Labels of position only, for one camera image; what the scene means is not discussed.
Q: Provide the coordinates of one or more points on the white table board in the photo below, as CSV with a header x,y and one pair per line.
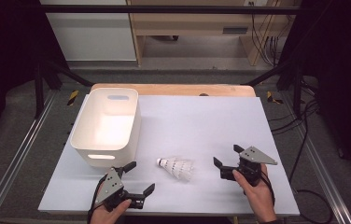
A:
x,y
195,130

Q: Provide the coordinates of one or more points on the person's right hand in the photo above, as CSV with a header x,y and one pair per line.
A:
x,y
259,199

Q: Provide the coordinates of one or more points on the white plastic storage bin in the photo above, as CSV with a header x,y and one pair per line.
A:
x,y
108,130

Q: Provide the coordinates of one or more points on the yellow black tape marker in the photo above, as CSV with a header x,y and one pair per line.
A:
x,y
270,96
73,97

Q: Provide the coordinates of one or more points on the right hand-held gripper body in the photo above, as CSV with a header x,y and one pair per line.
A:
x,y
253,157

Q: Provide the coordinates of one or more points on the black metal frame bar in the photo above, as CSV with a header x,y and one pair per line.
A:
x,y
164,8

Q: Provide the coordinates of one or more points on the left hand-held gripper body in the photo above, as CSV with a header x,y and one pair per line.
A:
x,y
111,186

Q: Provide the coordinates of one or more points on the aluminium floor rail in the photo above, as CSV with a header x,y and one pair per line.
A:
x,y
15,158
323,168

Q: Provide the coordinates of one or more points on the white cabinet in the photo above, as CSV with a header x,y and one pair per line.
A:
x,y
92,37

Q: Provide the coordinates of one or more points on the white feather shuttlecock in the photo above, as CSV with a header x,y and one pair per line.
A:
x,y
178,168

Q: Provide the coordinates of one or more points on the person's left hand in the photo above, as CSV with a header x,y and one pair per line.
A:
x,y
105,216

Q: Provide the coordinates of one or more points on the black metal stand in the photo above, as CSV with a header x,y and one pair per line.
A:
x,y
297,87
39,87

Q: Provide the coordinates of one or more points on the dark curtain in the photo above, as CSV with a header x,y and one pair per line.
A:
x,y
5,46
344,62

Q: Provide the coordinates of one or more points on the wooden desk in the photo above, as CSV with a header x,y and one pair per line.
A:
x,y
195,26

